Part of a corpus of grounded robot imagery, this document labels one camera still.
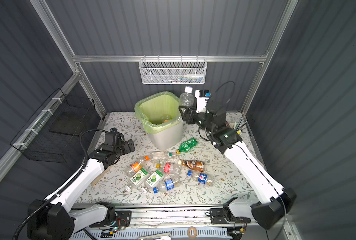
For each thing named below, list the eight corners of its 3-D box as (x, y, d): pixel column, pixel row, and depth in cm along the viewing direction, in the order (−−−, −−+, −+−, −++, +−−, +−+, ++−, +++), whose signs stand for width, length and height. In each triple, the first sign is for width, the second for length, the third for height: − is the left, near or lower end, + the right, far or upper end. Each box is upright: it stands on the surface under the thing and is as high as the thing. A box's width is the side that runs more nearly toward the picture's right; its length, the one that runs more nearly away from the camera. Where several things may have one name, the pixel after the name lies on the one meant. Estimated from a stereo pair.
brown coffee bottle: (177, 167, 93) (177, 163, 88) (180, 160, 96) (180, 155, 92) (202, 174, 90) (204, 170, 86) (204, 166, 93) (205, 162, 89)
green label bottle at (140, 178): (123, 187, 85) (121, 185, 82) (143, 169, 91) (142, 167, 89) (130, 196, 82) (129, 194, 79) (150, 177, 88) (149, 175, 86)
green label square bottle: (139, 189, 84) (137, 187, 81) (157, 170, 91) (156, 168, 88) (147, 197, 81) (146, 195, 78) (165, 177, 88) (164, 175, 85)
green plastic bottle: (180, 157, 98) (179, 154, 94) (175, 151, 100) (174, 147, 97) (198, 144, 104) (198, 141, 100) (193, 139, 107) (193, 136, 103)
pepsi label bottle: (185, 178, 89) (185, 175, 84) (188, 170, 92) (189, 166, 87) (212, 188, 85) (214, 185, 80) (214, 179, 88) (216, 176, 84)
